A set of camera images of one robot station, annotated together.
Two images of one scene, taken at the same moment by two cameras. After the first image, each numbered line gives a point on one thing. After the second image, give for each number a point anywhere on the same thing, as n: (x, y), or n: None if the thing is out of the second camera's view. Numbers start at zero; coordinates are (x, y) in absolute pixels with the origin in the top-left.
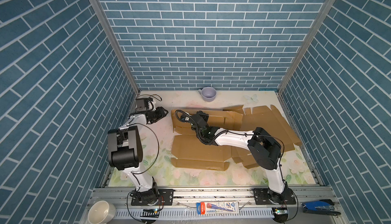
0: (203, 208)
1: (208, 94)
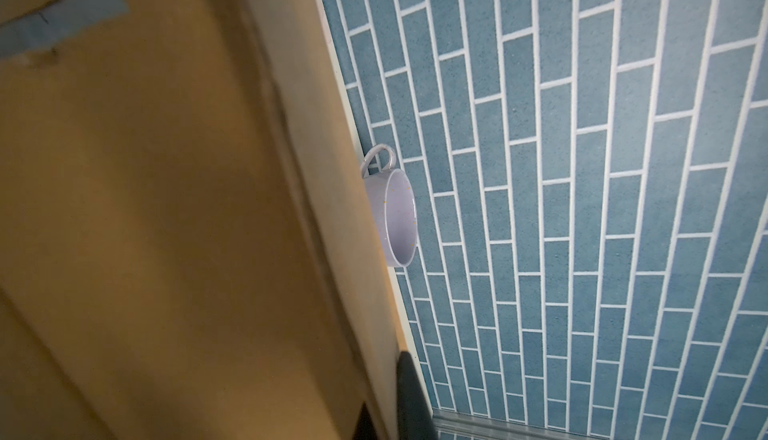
0: None
1: (394, 204)
